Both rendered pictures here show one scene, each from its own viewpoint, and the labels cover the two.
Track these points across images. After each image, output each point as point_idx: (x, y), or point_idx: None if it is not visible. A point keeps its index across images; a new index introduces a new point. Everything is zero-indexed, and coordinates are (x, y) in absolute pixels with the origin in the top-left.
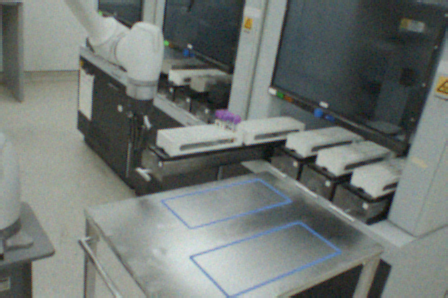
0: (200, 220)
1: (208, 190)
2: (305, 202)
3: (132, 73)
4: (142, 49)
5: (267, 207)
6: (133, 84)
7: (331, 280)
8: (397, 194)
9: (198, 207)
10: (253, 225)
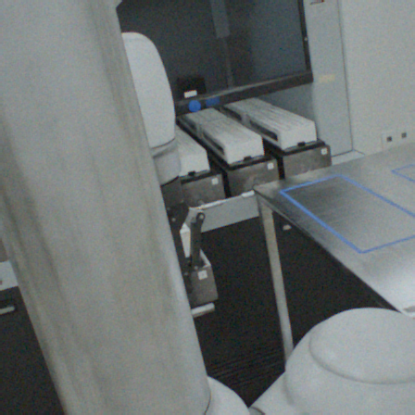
0: (411, 223)
1: (320, 220)
2: (340, 168)
3: (158, 133)
4: (161, 76)
5: (359, 186)
6: (166, 154)
7: (324, 258)
8: (320, 125)
9: (373, 225)
10: (410, 193)
